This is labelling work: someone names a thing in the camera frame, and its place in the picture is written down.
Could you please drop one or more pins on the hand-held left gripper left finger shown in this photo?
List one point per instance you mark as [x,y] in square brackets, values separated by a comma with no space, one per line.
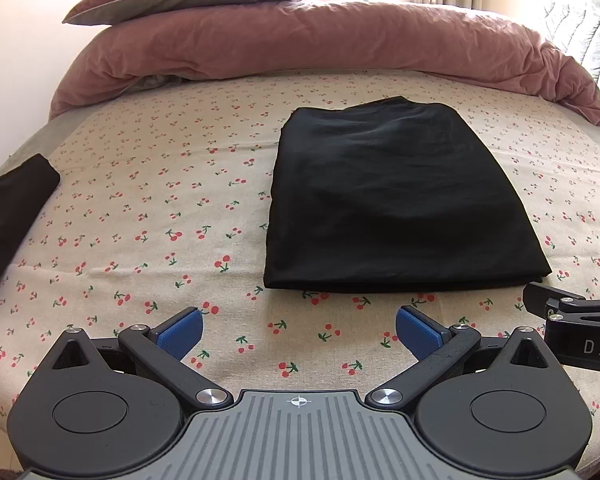
[180,335]

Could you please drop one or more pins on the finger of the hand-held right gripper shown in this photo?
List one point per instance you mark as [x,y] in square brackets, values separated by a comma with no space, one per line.
[545,297]

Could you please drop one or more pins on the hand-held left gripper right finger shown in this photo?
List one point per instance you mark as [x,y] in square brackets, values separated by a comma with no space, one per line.
[420,332]

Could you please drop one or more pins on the black pants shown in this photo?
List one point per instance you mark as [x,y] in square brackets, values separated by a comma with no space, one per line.
[395,195]

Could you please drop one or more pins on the cherry print bed sheet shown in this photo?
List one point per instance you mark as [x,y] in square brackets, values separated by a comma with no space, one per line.
[155,200]

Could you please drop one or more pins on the black folded cloth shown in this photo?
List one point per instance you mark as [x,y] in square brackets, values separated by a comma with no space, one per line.
[10,200]

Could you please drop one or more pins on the grey quilted blanket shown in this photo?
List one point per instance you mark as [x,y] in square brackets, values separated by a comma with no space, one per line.
[585,30]

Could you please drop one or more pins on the pink duvet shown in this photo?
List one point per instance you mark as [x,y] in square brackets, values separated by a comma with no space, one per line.
[330,40]

